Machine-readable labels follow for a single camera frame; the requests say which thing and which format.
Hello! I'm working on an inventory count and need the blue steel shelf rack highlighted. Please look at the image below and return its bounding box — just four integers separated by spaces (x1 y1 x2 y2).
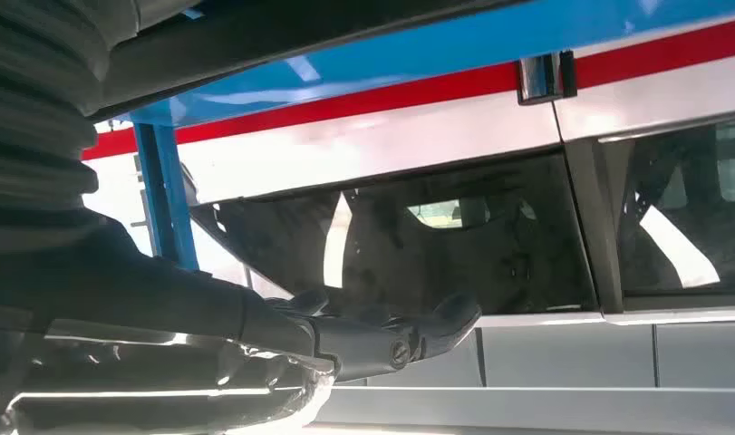
128 0 735 273

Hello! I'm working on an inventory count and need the white car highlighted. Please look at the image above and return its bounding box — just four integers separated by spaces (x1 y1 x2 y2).
82 51 735 435

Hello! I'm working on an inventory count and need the red barrier belt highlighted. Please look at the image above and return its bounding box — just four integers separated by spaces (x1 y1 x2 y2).
82 62 520 162

